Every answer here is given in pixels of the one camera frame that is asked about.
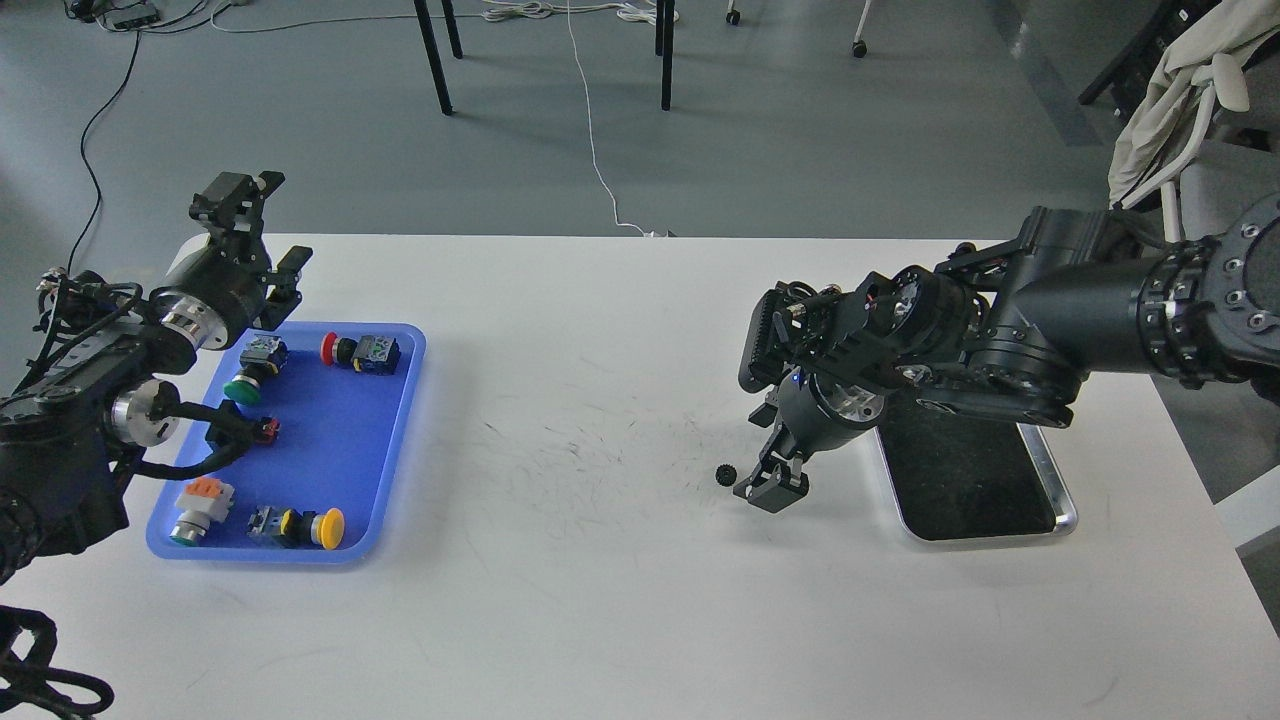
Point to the black table leg right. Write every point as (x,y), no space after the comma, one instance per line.
(665,20)

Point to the black table leg left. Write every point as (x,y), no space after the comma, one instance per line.
(432,49)

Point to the black selector switch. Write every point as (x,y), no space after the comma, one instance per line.
(260,431)

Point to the beige jacket on chair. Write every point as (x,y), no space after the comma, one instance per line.
(1233,28)

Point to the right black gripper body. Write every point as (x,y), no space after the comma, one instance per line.
(213,295)

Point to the black table leg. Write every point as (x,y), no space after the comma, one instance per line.
(665,20)
(432,49)

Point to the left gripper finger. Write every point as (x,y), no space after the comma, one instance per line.
(777,480)
(767,414)

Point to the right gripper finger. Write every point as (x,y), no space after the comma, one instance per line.
(284,296)
(231,208)

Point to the yellow push button switch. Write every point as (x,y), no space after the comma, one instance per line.
(292,529)

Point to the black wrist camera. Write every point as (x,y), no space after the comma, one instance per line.
(770,332)

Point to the blue plastic tray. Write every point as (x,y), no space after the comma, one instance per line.
(338,449)

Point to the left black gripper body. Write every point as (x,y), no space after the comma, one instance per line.
(816,415)

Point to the orange grey push button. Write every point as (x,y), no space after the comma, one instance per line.
(203,502)

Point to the green push button switch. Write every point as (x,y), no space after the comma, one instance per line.
(260,361)

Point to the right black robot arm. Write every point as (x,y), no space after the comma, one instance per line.
(97,406)

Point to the silver metal tray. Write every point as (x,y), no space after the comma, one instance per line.
(959,482)

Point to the grey office chair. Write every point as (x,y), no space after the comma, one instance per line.
(1222,158)

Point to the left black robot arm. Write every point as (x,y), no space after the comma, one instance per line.
(1008,333)

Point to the red push button switch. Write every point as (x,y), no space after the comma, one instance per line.
(370,354)

